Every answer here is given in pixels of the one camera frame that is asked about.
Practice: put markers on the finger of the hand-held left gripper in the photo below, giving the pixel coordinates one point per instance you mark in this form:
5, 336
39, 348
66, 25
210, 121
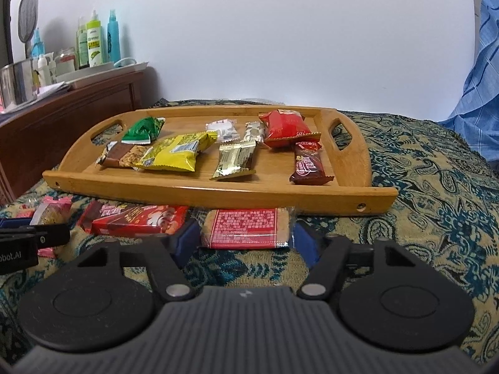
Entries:
46, 235
15, 223

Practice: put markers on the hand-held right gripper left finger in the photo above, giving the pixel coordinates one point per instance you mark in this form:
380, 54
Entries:
187, 241

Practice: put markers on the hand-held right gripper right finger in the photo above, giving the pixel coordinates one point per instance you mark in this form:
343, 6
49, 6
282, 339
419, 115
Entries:
306, 243

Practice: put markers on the pink cookie packet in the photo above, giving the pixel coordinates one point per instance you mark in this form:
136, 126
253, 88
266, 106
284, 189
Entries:
50, 212

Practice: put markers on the red label cracker packet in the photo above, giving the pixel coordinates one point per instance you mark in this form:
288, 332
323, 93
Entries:
25, 212
243, 228

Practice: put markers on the long red snack bar packet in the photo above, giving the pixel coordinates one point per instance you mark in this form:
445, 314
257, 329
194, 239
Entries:
132, 218

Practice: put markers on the wooden tray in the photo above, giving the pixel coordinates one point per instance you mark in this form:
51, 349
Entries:
273, 179

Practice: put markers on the yellow snack packet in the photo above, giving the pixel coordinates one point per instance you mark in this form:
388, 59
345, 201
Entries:
175, 152

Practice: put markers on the chocolate granola bar packet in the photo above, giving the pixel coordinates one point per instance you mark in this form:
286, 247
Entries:
124, 156

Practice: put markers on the red snack bag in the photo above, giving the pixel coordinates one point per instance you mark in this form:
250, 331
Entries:
286, 128

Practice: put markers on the white candy packet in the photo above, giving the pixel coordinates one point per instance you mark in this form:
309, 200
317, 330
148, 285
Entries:
222, 128

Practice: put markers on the green snack packet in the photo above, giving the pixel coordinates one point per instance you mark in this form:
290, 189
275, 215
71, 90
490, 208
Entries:
142, 130

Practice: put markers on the clear nut packet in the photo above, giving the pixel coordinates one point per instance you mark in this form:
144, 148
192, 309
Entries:
253, 131

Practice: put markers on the brown chocolate bar packet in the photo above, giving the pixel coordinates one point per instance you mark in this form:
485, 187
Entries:
310, 163

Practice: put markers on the gold snack packet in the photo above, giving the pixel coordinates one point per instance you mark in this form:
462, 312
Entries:
234, 159

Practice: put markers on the brown wooden dresser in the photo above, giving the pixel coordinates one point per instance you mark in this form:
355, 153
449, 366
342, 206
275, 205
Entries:
78, 124

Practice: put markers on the patterned teal blanket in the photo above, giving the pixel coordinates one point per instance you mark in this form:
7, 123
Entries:
429, 202

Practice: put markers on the stack of papers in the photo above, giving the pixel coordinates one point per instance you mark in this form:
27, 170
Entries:
54, 89

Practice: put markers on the metal pot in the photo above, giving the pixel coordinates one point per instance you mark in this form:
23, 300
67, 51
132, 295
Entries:
17, 81

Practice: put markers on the white pump bottle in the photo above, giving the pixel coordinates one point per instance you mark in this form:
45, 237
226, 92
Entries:
44, 70

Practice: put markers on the glass jar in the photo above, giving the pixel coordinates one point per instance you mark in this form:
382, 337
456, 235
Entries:
65, 60

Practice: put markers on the white plastic tray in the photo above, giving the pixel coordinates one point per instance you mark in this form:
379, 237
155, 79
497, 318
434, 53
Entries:
101, 72

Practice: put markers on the small teal spray bottle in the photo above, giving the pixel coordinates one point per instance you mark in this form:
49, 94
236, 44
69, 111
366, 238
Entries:
38, 46

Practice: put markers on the pale green spray bottle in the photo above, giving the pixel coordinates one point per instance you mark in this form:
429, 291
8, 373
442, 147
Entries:
82, 46

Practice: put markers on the white bottle green label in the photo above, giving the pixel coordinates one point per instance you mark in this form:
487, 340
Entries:
94, 43

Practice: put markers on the round grey fan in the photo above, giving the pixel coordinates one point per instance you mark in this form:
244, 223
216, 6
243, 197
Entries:
28, 15

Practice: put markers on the tall teal bottle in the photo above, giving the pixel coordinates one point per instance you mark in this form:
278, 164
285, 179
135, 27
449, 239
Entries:
113, 39

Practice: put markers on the blue plaid cloth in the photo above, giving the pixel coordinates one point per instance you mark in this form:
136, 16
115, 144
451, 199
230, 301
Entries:
479, 97

